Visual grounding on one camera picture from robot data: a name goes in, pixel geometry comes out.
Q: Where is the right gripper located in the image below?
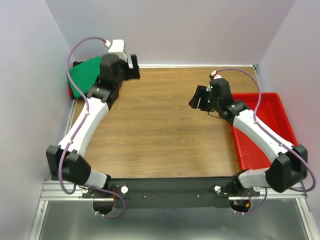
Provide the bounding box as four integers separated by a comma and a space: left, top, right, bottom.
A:
187, 85, 220, 113

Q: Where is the green t shirt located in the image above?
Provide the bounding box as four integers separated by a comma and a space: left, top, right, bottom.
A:
68, 56, 102, 95

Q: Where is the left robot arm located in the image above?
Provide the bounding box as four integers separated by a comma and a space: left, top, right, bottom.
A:
46, 53, 140, 198

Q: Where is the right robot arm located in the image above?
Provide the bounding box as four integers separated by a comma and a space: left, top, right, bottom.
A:
188, 78, 308, 196

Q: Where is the folded black t shirt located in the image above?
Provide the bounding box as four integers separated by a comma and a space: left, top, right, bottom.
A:
72, 61, 83, 68

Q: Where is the folded red t shirt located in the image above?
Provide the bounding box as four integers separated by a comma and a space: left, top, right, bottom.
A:
68, 88, 73, 99

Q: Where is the red plastic bin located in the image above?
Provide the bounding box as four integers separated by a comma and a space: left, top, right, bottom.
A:
231, 92, 298, 171

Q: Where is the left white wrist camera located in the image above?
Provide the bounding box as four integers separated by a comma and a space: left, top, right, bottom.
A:
108, 39, 127, 62

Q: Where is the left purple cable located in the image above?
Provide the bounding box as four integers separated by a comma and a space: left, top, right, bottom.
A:
57, 36, 111, 195

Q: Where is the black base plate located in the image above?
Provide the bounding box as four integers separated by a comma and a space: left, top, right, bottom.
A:
82, 176, 260, 214

